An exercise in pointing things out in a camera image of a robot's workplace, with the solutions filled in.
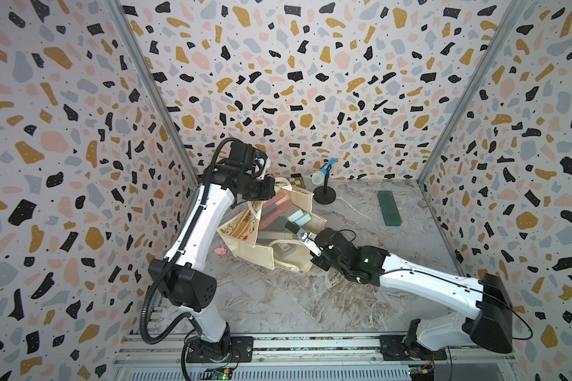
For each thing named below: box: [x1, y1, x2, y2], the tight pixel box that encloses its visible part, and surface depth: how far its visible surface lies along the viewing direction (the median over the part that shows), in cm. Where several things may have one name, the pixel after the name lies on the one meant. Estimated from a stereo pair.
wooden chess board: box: [286, 176, 307, 190], surface depth 120 cm
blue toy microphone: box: [311, 157, 338, 186], surface depth 97 cm
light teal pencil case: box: [287, 208, 313, 228], surface depth 91 cm
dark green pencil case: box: [377, 190, 402, 227], surface depth 112 cm
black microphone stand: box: [312, 164, 337, 205], surface depth 118 cm
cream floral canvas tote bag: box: [216, 177, 328, 273], surface depth 91 cm
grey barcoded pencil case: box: [270, 242, 297, 258], surface depth 92 cm
